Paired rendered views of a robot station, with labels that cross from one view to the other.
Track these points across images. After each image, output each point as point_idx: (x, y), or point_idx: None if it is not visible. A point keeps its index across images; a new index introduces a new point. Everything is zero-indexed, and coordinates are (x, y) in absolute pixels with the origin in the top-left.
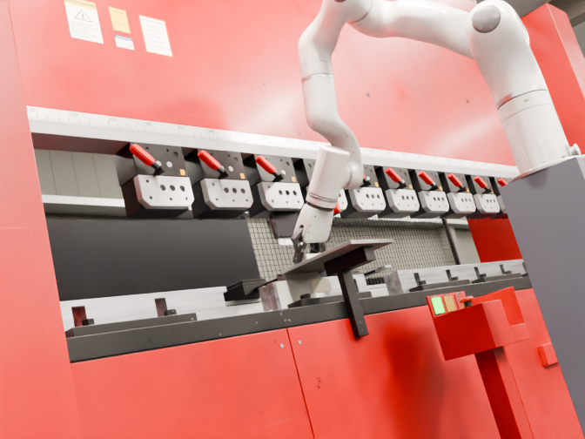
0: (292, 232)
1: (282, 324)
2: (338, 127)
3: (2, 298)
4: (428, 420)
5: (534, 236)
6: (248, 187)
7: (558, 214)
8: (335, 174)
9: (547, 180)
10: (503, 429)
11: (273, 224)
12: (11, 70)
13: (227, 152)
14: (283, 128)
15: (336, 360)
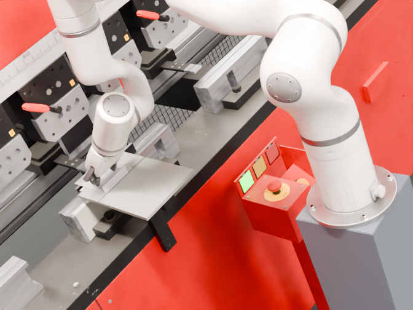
0: (83, 136)
1: (90, 299)
2: (115, 78)
3: None
4: (239, 261)
5: (327, 265)
6: (22, 142)
7: (351, 262)
8: (120, 135)
9: (343, 237)
10: (306, 269)
11: (60, 141)
12: None
13: None
14: (45, 19)
15: (147, 285)
